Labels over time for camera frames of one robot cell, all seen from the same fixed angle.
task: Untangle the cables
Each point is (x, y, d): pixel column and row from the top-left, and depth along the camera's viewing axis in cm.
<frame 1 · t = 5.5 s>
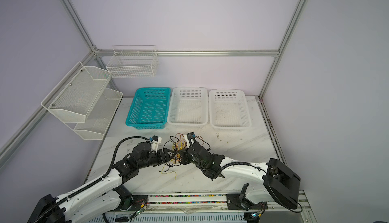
left hand: (172, 155, 78), fingers open
right hand: (177, 152, 77), fingers closed
teal plastic basket: (150, 108, 117), on the table
middle white plastic basket: (188, 107, 117), on the table
right white plastic basket: (228, 110, 113), point 2 cm above the table
lower white mesh shelf: (102, 118, 93), point 14 cm above the table

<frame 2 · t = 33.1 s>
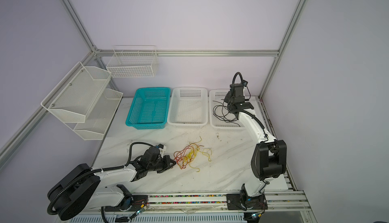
left hand: (175, 163, 85), fingers closed
right hand: (230, 93, 87), fingers closed
the named things where they were.

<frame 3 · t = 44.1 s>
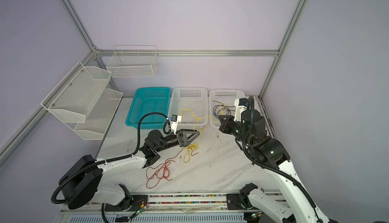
left hand: (197, 133, 69), fingers open
right hand: (216, 116, 62), fingers closed
the named things where they were.

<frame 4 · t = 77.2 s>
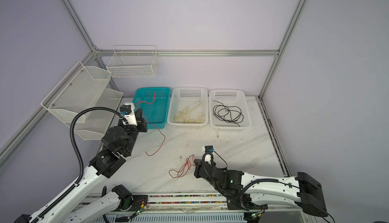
left hand: (139, 110, 66), fingers closed
right hand: (191, 162, 74), fingers closed
the named things where they were.

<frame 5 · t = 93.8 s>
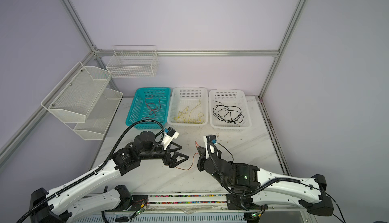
left hand: (182, 153, 67), fingers open
right hand: (195, 149, 66), fingers closed
the named things where they were.

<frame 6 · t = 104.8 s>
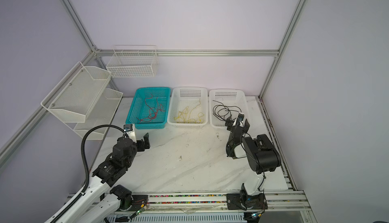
left hand: (137, 135, 77), fingers open
right hand: (238, 116, 92), fingers open
the named things where they were.

